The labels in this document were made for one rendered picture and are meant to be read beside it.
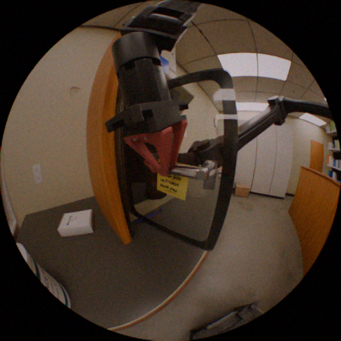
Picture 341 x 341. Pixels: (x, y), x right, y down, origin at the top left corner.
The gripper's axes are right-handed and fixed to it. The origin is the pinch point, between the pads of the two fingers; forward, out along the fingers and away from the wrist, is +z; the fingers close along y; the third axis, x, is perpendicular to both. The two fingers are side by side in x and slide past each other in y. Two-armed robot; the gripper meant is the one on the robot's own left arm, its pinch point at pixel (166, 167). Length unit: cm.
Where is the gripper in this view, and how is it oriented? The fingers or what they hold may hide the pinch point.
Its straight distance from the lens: 15.7
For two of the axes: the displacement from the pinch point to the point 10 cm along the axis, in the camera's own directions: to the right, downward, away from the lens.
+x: 8.3, 1.3, -5.4
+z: 2.2, 8.1, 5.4
